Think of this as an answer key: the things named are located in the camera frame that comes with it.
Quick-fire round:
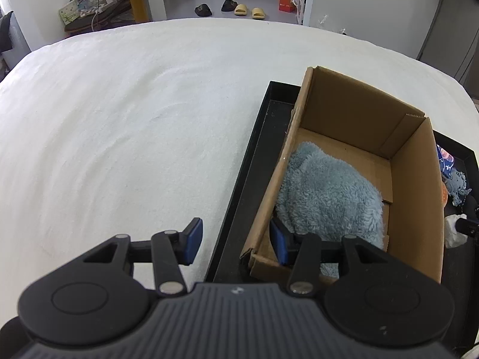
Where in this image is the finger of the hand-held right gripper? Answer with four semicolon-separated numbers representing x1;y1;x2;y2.
454;194;479;242

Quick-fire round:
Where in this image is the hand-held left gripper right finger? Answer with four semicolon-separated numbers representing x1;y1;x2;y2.
270;217;392;296

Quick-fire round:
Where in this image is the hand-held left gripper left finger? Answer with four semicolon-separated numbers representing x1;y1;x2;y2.
82;217;204;295

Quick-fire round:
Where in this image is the white soft item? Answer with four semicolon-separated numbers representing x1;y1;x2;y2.
444;213;468;248

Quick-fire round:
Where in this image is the blue-grey octopus plush toy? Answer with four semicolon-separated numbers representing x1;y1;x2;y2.
443;168;473;207

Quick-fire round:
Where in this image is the brown cardboard box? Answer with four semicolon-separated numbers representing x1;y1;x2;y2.
239;66;445;284

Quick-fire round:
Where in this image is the blue printed tissue pack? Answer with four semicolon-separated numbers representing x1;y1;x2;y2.
436;144;455;180

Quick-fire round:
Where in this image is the blue-grey fluffy cloth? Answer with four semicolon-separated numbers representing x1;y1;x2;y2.
275;141;387;277

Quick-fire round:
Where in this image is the black rectangular tray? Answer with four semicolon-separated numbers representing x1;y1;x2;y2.
205;80;479;352

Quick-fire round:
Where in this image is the pile of household clutter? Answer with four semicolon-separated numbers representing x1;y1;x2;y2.
58;0;135;34

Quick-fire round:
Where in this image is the dark cloth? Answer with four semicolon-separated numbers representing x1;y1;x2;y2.
0;10;16;53

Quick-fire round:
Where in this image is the grey wall pipe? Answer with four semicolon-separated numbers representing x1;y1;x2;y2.
415;0;450;60

